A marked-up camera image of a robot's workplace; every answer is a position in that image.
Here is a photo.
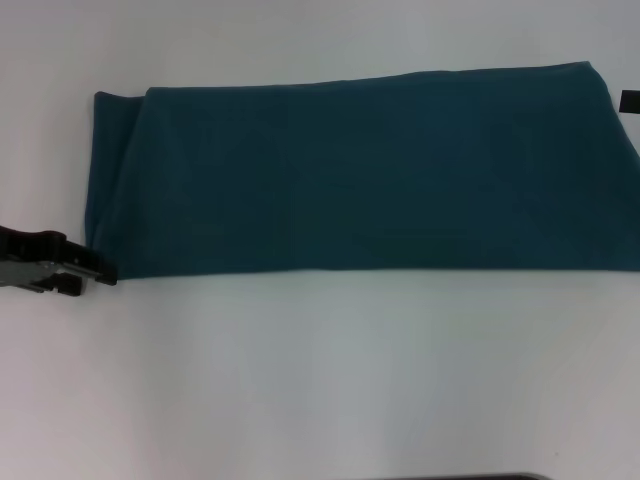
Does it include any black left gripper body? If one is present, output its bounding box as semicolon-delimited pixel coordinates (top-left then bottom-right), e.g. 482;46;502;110
0;224;70;294

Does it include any teal blue printed T-shirt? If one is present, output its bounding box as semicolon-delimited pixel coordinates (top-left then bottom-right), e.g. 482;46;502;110
85;60;640;280

